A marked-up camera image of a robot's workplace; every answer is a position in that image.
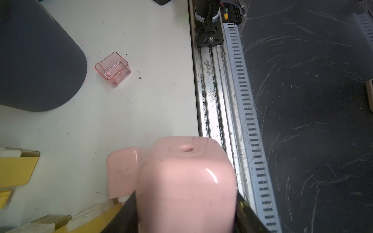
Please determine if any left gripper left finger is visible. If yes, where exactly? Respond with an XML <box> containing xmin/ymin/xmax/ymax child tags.
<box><xmin>101</xmin><ymin>191</ymin><xmax>137</xmax><ymax>233</ymax></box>

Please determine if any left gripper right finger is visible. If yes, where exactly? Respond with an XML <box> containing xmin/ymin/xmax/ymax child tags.
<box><xmin>235</xmin><ymin>192</ymin><xmax>270</xmax><ymax>233</ymax></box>

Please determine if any pink sharpener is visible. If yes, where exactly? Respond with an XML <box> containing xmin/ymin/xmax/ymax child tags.
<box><xmin>106</xmin><ymin>147</ymin><xmax>146</xmax><ymax>202</ymax></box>
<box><xmin>136</xmin><ymin>136</ymin><xmax>238</xmax><ymax>233</ymax></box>

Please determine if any pink sharpener front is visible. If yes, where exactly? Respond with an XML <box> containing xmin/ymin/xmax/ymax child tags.
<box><xmin>136</xmin><ymin>136</ymin><xmax>238</xmax><ymax>233</ymax></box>

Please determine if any pink transparent shavings tray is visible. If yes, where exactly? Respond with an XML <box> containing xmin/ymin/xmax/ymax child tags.
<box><xmin>95</xmin><ymin>51</ymin><xmax>132</xmax><ymax>86</ymax></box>

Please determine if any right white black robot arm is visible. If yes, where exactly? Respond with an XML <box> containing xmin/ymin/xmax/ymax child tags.
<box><xmin>193</xmin><ymin>0</ymin><xmax>246</xmax><ymax>48</ymax></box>

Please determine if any yellow sharpener front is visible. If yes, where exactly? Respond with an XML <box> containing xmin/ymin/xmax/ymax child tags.
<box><xmin>1</xmin><ymin>200</ymin><xmax>122</xmax><ymax>233</ymax></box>

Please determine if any yellow sharpener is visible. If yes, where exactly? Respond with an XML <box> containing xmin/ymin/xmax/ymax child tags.
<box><xmin>1</xmin><ymin>200</ymin><xmax>122</xmax><ymax>233</ymax></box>
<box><xmin>1</xmin><ymin>148</ymin><xmax>40</xmax><ymax>208</ymax></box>

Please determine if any yellow sharpener middle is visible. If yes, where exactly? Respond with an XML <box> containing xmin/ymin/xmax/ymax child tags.
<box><xmin>1</xmin><ymin>148</ymin><xmax>40</xmax><ymax>208</ymax></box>

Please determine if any grey trash bin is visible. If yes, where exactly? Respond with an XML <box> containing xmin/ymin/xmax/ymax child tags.
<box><xmin>1</xmin><ymin>1</ymin><xmax>87</xmax><ymax>112</ymax></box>

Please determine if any slotted grey cable duct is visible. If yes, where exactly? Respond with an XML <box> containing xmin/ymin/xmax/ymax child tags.
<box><xmin>223</xmin><ymin>23</ymin><xmax>282</xmax><ymax>233</ymax></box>

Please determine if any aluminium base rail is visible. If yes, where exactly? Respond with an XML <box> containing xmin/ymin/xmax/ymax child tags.
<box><xmin>188</xmin><ymin>1</ymin><xmax>256</xmax><ymax>210</ymax></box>

